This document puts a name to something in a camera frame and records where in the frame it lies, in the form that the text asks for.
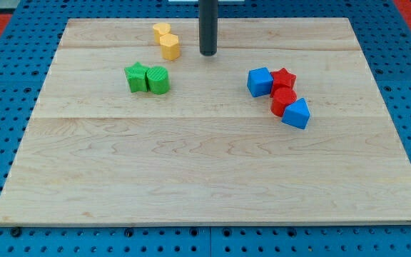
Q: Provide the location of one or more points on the blue cube block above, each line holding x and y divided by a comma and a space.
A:
260, 82

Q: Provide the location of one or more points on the green star block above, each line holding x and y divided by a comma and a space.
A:
136, 76

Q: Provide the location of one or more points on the red star block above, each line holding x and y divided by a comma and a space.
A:
282, 79

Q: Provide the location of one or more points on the green cylinder block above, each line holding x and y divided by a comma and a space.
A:
158, 80

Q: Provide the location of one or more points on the wooden board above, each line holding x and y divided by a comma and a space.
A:
207, 153

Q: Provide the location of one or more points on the red cylinder block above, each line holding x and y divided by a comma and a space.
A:
282, 98

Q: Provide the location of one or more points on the yellow hexagon block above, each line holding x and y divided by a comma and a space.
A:
170, 46

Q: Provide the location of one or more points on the blue triangular prism block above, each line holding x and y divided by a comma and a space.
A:
297, 114

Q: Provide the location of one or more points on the yellow heart block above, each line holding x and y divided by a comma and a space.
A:
159, 30

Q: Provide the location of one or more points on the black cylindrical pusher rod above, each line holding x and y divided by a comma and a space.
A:
208, 27

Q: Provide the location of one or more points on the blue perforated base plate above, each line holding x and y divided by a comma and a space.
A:
32, 32

